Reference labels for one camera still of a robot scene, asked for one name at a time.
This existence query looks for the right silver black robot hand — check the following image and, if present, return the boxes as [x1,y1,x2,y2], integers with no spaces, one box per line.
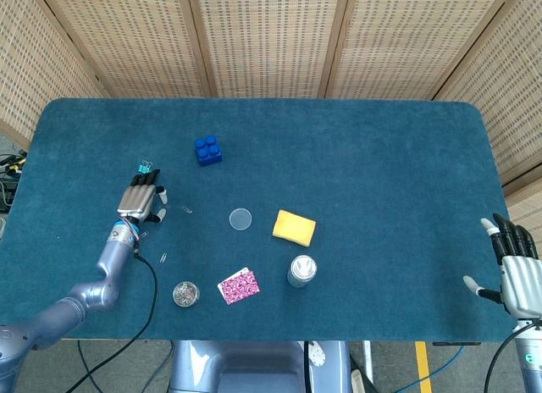
[462,213,542,322]

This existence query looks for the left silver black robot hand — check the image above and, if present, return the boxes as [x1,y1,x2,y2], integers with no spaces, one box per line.
[116,169,169,224]

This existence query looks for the clear round plastic lid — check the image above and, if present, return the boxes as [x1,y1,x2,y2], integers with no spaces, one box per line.
[229,208,253,232]

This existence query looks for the clear round paper clip jar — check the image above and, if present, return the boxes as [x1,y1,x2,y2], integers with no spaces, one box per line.
[172,281,201,308]

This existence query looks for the blue toy building block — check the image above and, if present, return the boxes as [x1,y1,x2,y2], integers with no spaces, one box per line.
[194,135,224,168]

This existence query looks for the yellow floor tape strip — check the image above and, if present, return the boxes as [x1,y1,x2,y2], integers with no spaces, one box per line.
[414,340,433,393]

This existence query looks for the white playing card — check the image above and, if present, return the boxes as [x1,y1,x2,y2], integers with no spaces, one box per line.
[217,267,251,305]

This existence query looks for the grey floor device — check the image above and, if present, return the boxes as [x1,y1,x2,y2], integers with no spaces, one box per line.
[0,179,18,212]

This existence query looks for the pink patterned playing card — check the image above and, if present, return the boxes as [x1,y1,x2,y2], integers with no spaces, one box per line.
[218,269,261,306]

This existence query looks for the yellow sponge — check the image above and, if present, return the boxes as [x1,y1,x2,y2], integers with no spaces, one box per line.
[272,209,317,247]

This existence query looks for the woven bamboo screen panel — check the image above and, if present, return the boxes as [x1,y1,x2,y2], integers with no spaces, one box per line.
[36,0,213,100]
[0,0,107,151]
[431,0,542,258]
[325,0,522,101]
[185,0,352,100]

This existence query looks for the white table leg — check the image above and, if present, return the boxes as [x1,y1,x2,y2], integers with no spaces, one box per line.
[350,340,374,393]

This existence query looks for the light blue drink can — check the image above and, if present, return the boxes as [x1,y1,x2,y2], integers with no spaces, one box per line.
[287,254,318,289]

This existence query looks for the blue-grey robot torso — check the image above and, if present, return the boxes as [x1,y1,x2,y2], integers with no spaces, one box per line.
[169,340,352,393]

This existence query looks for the blue felt table cover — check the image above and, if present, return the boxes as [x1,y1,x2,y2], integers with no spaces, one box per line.
[0,97,516,342]

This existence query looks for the white perforated metal plate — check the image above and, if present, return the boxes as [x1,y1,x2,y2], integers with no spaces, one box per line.
[307,340,327,371]

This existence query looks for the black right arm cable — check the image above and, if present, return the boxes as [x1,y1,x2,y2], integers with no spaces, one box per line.
[484,320,542,393]

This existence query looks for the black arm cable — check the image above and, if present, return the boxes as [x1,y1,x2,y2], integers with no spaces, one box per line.
[78,251,159,393]
[484,320,542,393]

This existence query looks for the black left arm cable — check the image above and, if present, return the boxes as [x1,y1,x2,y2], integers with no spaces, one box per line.
[78,251,159,393]

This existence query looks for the blue floor cable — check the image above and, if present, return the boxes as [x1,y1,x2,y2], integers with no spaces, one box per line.
[393,345,466,393]
[77,340,175,393]

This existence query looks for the black cables with yellow plugs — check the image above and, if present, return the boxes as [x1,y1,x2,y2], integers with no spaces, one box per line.
[0,152,29,176]

